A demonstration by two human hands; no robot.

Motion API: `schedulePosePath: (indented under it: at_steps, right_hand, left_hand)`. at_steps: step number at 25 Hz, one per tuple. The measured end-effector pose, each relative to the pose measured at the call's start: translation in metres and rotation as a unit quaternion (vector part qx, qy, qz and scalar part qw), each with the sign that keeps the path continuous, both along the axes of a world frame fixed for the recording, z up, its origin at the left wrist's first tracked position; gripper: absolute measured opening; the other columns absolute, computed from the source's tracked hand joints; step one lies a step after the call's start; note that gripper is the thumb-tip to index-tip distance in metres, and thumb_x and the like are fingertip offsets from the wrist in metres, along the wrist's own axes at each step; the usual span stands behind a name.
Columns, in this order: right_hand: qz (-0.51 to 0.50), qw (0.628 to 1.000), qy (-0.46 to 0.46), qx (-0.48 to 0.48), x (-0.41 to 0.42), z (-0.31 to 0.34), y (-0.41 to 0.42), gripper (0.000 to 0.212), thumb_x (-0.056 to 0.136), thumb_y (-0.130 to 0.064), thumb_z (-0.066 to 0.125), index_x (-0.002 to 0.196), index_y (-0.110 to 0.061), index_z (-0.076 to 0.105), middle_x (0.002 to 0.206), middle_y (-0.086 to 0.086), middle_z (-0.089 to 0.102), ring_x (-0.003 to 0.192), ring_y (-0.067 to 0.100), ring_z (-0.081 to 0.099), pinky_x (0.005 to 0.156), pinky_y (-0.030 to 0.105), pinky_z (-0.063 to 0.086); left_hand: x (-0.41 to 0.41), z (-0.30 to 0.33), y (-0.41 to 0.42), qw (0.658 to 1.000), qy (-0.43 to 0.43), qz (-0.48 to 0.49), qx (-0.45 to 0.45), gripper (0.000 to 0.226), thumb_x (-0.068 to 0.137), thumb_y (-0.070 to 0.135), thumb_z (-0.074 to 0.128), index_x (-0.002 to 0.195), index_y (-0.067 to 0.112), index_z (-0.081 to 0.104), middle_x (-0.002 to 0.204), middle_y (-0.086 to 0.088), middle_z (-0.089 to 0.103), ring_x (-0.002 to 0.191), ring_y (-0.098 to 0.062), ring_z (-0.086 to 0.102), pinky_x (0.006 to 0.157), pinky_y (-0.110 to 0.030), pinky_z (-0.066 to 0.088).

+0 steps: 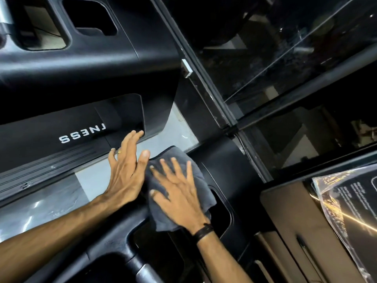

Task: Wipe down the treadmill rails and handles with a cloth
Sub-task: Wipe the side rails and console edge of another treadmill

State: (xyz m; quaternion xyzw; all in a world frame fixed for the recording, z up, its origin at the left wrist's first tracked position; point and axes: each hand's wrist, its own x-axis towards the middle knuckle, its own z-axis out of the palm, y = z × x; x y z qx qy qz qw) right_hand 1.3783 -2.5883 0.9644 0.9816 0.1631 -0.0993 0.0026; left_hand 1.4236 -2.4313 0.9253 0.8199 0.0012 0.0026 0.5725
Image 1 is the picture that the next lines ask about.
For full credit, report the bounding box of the grey microfiber cloth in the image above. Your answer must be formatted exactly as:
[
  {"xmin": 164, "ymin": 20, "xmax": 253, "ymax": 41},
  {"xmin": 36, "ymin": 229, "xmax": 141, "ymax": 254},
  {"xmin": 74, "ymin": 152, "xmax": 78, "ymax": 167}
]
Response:
[{"xmin": 144, "ymin": 146, "xmax": 218, "ymax": 232}]

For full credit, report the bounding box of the black plastic trim panel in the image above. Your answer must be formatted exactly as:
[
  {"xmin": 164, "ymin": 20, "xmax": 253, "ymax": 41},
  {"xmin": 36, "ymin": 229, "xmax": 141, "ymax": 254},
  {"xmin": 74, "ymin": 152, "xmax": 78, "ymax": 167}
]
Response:
[{"xmin": 0, "ymin": 0, "xmax": 182, "ymax": 125}]

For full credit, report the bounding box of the clear plastic bag with sheet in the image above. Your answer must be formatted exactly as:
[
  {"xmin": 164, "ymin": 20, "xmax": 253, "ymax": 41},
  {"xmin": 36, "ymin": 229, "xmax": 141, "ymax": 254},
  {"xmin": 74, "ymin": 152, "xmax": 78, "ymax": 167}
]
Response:
[{"xmin": 312, "ymin": 163, "xmax": 377, "ymax": 283}]

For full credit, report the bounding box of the black trim with opening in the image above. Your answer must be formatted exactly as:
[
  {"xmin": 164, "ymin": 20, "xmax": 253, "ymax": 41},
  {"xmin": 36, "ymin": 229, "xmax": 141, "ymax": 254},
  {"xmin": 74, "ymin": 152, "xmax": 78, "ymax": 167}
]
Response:
[{"xmin": 25, "ymin": 135, "xmax": 267, "ymax": 283}]

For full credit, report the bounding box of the small dark glass pane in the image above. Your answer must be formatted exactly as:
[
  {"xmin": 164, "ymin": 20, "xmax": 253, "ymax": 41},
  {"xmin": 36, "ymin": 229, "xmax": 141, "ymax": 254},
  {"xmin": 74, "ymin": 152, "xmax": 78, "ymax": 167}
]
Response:
[{"xmin": 243, "ymin": 96, "xmax": 377, "ymax": 178}]

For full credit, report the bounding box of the person's left forearm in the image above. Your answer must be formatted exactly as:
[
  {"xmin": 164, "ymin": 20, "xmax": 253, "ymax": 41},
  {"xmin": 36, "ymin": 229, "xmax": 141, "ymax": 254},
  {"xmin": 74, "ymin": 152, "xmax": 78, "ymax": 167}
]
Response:
[{"xmin": 0, "ymin": 195, "xmax": 128, "ymax": 283}]

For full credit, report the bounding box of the black lettered door sill plate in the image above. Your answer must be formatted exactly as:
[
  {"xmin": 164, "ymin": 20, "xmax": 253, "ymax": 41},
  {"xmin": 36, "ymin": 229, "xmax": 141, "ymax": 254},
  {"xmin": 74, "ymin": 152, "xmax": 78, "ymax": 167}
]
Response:
[{"xmin": 0, "ymin": 94, "xmax": 145, "ymax": 201}]

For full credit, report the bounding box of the person's left hand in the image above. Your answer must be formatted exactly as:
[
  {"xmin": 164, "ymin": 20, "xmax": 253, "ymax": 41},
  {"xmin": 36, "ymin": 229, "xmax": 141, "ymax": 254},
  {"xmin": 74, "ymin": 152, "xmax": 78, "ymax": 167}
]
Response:
[{"xmin": 102, "ymin": 130, "xmax": 151, "ymax": 208}]

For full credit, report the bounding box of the person's right forearm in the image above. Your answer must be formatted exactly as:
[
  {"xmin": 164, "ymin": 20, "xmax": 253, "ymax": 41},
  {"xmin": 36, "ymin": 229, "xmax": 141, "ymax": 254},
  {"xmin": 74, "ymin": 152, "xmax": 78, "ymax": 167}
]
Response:
[{"xmin": 193, "ymin": 229, "xmax": 254, "ymax": 283}]

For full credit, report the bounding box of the white plastic clip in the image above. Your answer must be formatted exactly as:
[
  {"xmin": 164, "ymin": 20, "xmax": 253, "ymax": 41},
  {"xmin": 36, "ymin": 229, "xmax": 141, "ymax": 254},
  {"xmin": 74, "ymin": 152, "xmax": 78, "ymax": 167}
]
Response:
[{"xmin": 181, "ymin": 59, "xmax": 193, "ymax": 79}]

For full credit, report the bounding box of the brown leather panel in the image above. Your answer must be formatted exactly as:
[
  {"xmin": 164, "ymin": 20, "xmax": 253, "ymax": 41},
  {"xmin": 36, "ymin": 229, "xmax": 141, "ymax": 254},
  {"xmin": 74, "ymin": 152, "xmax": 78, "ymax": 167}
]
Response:
[{"xmin": 254, "ymin": 174, "xmax": 369, "ymax": 283}]

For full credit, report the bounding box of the large dark glass pane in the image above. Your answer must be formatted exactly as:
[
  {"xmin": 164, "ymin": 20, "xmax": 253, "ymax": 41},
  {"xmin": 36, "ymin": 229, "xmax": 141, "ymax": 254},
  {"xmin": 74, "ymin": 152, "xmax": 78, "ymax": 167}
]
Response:
[{"xmin": 163, "ymin": 0, "xmax": 377, "ymax": 104}]

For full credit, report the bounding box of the person's right hand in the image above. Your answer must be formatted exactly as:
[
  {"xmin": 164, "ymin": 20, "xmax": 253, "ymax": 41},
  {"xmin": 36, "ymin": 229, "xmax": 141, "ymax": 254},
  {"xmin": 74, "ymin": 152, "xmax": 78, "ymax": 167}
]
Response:
[{"xmin": 149, "ymin": 157, "xmax": 211, "ymax": 234}]

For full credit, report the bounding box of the black wristband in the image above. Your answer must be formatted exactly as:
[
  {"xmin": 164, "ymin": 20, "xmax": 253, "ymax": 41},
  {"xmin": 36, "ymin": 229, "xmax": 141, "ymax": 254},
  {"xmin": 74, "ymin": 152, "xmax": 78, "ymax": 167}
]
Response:
[{"xmin": 192, "ymin": 223, "xmax": 214, "ymax": 244}]

